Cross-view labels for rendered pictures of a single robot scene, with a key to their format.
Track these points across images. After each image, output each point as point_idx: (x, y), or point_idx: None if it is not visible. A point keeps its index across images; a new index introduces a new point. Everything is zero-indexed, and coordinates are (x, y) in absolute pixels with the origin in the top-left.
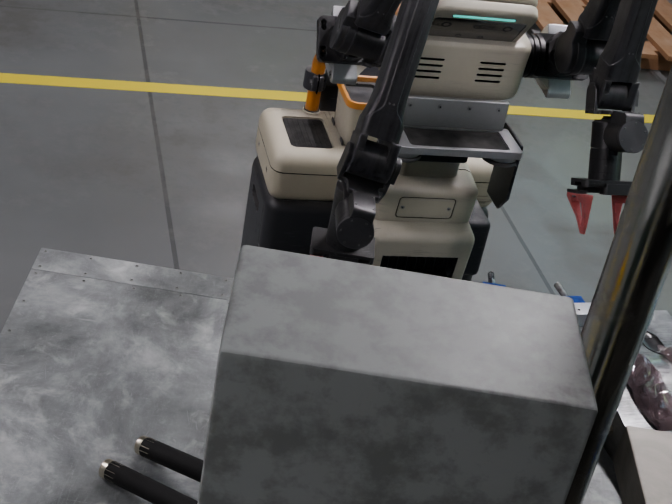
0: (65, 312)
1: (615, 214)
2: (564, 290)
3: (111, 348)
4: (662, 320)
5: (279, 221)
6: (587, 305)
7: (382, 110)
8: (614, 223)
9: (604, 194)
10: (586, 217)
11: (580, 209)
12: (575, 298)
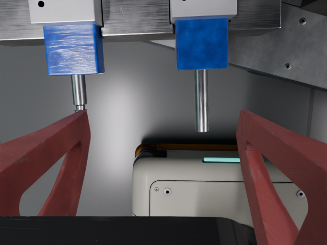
0: None
1: (68, 204)
2: (199, 102)
3: None
4: (3, 0)
5: None
6: (193, 3)
7: None
8: (81, 169)
9: (240, 226)
10: (285, 131)
11: (263, 225)
12: (195, 57)
